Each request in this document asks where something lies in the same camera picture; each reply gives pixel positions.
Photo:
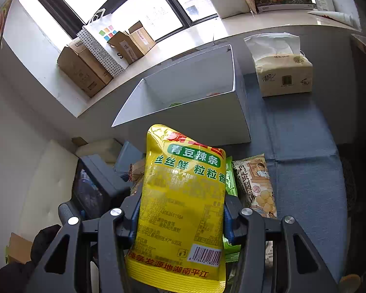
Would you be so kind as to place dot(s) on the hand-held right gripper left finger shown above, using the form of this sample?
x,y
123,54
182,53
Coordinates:
x,y
134,227

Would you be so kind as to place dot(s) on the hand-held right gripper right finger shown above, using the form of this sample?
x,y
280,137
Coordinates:
x,y
229,219

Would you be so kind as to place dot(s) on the brown snack packet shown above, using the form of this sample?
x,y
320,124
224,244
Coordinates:
x,y
137,171

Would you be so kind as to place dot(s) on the bright green snack packet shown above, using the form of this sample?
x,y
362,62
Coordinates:
x,y
230,180

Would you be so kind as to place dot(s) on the beige cookie snack packet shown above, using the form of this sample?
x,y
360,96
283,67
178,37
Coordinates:
x,y
256,186

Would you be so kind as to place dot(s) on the yellow snack packet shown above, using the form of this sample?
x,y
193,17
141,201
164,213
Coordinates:
x,y
176,204

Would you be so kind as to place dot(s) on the white cardboard box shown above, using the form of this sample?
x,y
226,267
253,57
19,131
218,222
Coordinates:
x,y
201,113

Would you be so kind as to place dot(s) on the person's left forearm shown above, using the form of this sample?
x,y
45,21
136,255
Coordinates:
x,y
45,244

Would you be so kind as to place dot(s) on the blue table cloth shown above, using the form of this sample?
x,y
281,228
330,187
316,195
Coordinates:
x,y
305,189

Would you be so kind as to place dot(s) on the brown cardboard piece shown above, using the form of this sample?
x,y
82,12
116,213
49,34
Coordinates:
x,y
18,248

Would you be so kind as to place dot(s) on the large brown cardboard box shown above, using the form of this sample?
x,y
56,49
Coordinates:
x,y
82,70

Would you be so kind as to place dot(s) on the polka dot paper bag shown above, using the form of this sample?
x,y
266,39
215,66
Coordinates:
x,y
100,52

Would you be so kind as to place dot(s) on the small open cardboard box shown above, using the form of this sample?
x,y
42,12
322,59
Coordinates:
x,y
137,42

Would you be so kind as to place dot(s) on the beige tissue pack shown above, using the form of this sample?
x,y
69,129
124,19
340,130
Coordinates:
x,y
280,76

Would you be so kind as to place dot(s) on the stone windowsill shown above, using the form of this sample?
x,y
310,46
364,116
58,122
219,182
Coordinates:
x,y
183,39

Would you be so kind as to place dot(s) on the dark framed window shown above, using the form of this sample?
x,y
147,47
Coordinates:
x,y
134,3

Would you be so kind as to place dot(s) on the small tan packet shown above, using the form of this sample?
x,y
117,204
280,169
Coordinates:
x,y
251,4

